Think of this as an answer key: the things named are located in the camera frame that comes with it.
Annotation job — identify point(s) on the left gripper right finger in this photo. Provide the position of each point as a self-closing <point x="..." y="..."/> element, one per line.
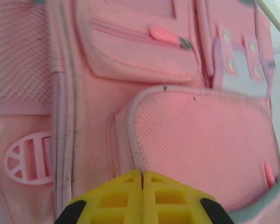
<point x="172" y="205"/>

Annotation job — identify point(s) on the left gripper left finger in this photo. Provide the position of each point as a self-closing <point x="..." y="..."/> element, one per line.
<point x="112" y="205"/>

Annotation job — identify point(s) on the pink backpack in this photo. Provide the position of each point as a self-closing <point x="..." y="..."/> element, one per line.
<point x="177" y="128"/>

